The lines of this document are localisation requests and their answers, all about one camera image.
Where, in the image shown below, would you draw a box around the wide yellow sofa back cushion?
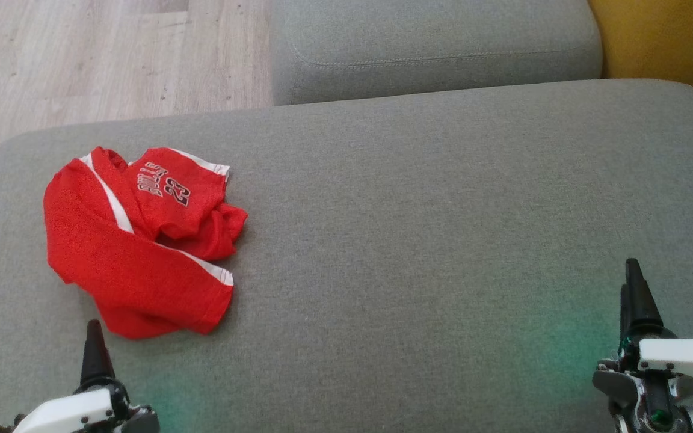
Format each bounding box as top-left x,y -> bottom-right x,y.
587,0 -> 693,114

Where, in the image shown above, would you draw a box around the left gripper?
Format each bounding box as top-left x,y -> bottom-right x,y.
0,319 -> 161,433

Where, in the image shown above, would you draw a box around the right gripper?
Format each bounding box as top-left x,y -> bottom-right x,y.
591,258 -> 693,433

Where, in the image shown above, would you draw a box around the red shorts with white stripes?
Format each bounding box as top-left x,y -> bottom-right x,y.
43,146 -> 235,340

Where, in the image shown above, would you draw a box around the large grey sofa seat cushion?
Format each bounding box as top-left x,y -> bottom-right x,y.
0,78 -> 693,433

